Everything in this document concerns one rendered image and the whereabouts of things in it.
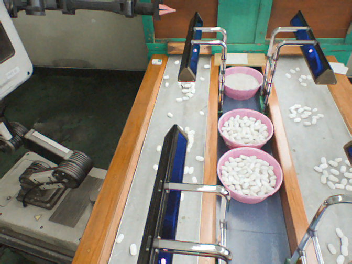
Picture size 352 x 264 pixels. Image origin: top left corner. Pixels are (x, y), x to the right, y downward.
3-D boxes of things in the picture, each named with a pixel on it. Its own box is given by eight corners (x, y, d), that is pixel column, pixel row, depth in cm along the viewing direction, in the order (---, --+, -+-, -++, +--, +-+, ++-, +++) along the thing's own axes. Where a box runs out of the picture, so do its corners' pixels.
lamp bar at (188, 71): (177, 82, 119) (176, 67, 114) (189, 23, 164) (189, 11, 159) (195, 82, 118) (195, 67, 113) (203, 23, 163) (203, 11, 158)
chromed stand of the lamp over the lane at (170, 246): (162, 314, 88) (143, 252, 58) (170, 250, 102) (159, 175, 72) (222, 322, 86) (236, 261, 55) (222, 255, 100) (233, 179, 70)
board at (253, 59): (213, 65, 181) (214, 64, 180) (214, 54, 192) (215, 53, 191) (266, 66, 177) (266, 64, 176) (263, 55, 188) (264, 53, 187)
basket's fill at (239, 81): (221, 99, 167) (221, 91, 163) (221, 79, 184) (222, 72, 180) (259, 100, 165) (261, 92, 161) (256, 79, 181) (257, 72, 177)
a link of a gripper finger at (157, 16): (176, 20, 142) (160, 19, 144) (177, 5, 139) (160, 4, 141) (173, 21, 136) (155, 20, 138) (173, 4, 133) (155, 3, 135)
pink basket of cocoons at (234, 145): (228, 164, 131) (230, 150, 125) (209, 128, 150) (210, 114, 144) (279, 152, 135) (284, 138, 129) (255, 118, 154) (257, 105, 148)
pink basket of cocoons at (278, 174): (215, 207, 114) (216, 194, 108) (216, 158, 134) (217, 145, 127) (283, 213, 111) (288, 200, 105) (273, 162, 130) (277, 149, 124)
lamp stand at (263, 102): (261, 119, 153) (276, 43, 123) (257, 98, 168) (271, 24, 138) (296, 120, 151) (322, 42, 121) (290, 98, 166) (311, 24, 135)
